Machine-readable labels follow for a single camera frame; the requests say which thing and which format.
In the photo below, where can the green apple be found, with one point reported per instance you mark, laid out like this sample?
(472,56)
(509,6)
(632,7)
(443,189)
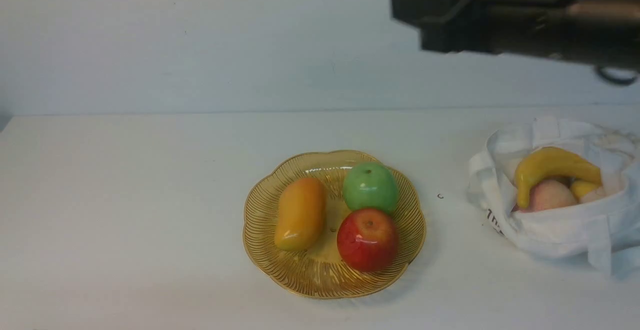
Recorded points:
(370,185)

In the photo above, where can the yellow-orange mango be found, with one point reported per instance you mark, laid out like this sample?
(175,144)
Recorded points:
(301,215)

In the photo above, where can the red apple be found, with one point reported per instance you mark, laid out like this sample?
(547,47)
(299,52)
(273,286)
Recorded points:
(367,240)

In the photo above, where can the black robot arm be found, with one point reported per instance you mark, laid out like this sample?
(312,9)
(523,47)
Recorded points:
(601,33)

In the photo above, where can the small yellow fruit in bag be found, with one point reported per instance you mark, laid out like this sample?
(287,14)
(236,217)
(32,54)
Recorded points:
(584,191)

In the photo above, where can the white cloth bag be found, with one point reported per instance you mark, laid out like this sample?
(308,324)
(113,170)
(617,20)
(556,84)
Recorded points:
(598,228)

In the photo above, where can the amber ribbed glass plate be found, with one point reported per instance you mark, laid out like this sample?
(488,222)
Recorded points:
(319,272)

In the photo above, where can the yellow banana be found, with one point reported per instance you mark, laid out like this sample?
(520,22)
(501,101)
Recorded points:
(551,162)

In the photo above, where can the pink peach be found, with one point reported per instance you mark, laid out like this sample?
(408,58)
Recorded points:
(548,194)

